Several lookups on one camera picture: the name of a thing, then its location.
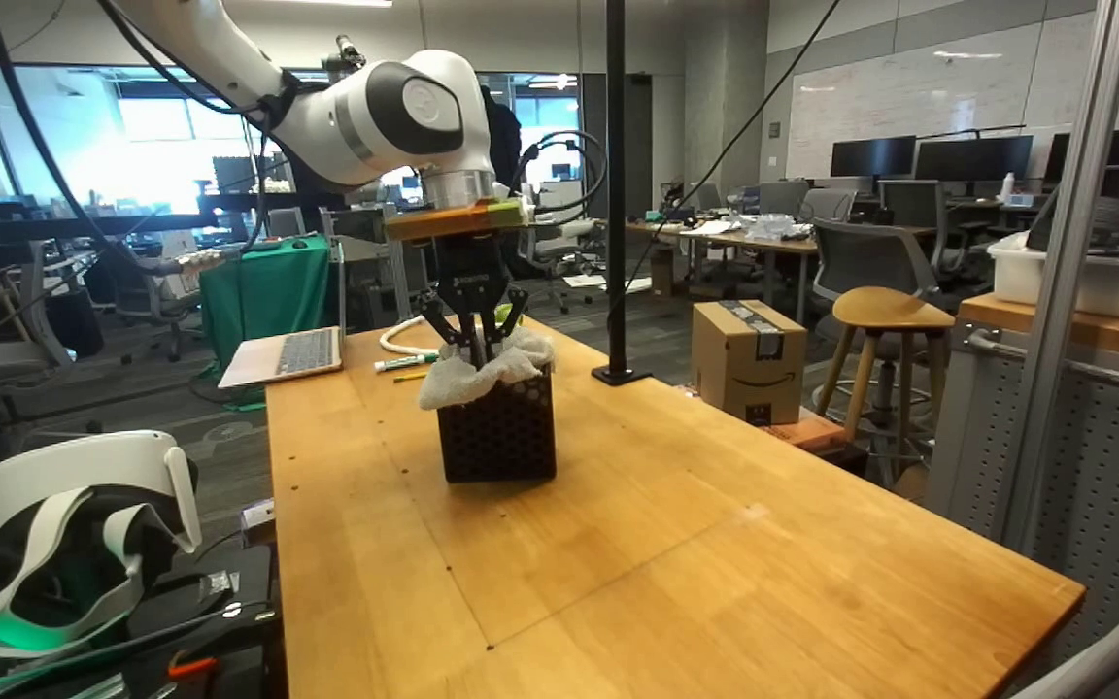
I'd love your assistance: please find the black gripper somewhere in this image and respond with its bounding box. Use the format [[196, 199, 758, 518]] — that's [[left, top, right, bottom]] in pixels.
[[418, 232, 530, 362]]

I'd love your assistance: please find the white towel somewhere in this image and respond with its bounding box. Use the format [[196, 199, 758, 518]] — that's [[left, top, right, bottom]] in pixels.
[[415, 329, 554, 413]]

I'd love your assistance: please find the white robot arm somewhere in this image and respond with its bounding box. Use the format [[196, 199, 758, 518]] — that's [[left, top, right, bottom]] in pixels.
[[106, 0, 496, 208]]

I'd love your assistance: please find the black perforated box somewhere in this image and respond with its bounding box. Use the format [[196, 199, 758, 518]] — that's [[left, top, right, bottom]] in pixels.
[[439, 371, 554, 480]]

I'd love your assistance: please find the cardboard box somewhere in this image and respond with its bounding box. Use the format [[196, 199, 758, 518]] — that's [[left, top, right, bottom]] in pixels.
[[690, 300, 810, 428]]

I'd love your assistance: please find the black vertical pole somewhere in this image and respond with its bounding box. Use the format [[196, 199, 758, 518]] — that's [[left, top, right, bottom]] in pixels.
[[589, 0, 641, 390]]

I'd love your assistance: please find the silver laptop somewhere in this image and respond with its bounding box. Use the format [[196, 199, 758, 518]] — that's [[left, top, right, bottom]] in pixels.
[[219, 327, 341, 390]]

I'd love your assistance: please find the green cloth covered table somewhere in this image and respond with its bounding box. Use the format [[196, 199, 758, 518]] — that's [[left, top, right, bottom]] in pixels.
[[198, 238, 334, 366]]

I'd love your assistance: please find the grey office chair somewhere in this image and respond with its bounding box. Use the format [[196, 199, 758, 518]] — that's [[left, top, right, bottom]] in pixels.
[[812, 221, 939, 303]]

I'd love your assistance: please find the wooden stool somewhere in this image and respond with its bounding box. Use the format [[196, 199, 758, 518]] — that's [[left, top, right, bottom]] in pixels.
[[816, 287, 955, 480]]

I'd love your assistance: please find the black computer monitor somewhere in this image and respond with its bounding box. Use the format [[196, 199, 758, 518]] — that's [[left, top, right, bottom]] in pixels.
[[833, 137, 916, 180]]

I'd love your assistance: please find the white VR headset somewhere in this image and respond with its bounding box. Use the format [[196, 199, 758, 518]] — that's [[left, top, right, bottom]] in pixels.
[[0, 430, 201, 661]]

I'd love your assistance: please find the white storage bin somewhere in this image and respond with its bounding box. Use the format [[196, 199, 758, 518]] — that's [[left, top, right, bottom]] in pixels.
[[984, 228, 1119, 327]]

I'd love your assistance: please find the white cable loop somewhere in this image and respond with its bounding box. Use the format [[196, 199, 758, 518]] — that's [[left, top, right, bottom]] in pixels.
[[376, 316, 447, 362]]

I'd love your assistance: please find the wrist camera mount plate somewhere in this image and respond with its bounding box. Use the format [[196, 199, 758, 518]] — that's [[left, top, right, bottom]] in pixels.
[[385, 199, 526, 241]]

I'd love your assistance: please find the silver aluminium frame post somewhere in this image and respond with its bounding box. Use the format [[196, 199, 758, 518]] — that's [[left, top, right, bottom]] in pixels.
[[1003, 0, 1119, 554]]

